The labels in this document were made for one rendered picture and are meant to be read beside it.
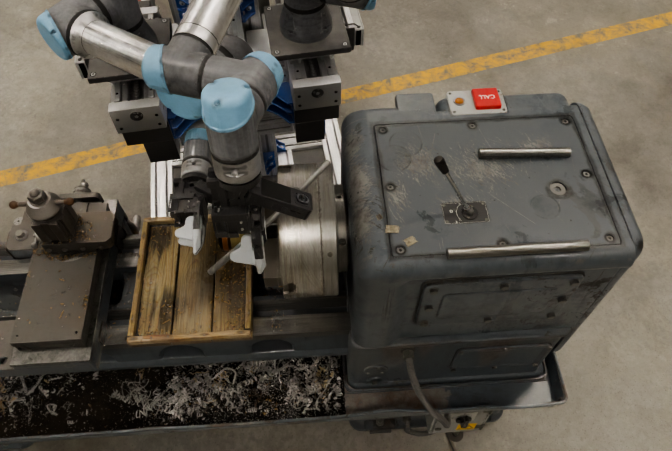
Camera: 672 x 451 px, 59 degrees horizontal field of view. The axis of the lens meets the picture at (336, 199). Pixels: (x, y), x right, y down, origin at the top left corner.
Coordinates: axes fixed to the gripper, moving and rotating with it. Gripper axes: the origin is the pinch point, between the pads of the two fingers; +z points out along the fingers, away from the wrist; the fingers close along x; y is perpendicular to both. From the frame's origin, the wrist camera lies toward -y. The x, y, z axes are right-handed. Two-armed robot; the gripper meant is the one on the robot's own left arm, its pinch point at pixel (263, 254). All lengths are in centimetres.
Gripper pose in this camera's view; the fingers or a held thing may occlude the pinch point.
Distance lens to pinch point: 111.0
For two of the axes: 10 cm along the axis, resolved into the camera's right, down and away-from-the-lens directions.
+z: 0.2, 7.3, 6.8
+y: -10.0, 0.5, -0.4
